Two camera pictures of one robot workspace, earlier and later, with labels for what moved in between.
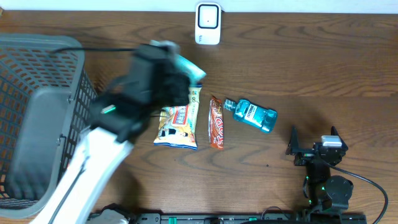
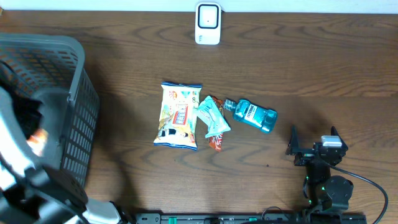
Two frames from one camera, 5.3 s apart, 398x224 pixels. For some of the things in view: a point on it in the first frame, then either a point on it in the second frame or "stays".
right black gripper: x=293 y=149 stays
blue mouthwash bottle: x=250 y=114 stays
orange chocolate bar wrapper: x=216 y=123 stays
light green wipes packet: x=195 y=74 → x=209 y=113
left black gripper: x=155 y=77 → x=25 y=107
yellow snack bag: x=177 y=124 stays
